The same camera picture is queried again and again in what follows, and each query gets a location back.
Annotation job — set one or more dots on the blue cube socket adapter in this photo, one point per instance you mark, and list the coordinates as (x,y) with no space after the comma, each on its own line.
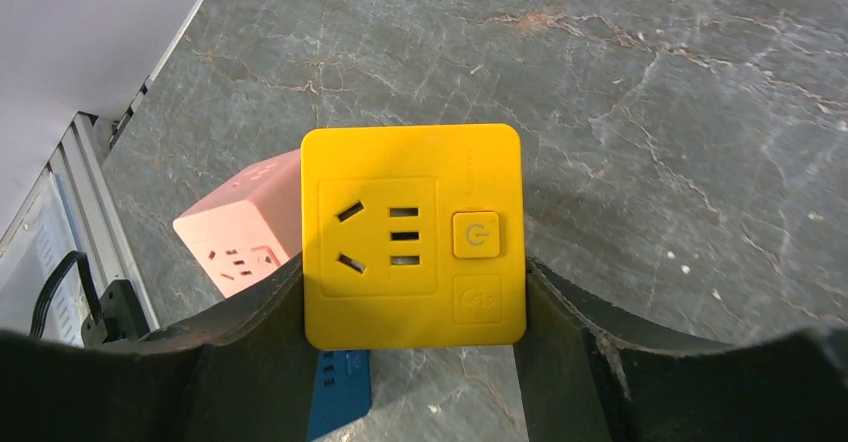
(342,391)

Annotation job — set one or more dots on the yellow cube socket adapter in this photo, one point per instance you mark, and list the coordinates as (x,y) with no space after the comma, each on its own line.
(413,236)

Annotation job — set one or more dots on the pink cube socket adapter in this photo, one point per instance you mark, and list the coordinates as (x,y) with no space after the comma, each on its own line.
(248,227)

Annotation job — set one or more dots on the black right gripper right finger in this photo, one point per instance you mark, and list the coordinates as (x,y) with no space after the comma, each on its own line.
(591,371)

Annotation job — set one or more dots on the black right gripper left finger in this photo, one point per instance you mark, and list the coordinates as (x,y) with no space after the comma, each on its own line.
(237,371)

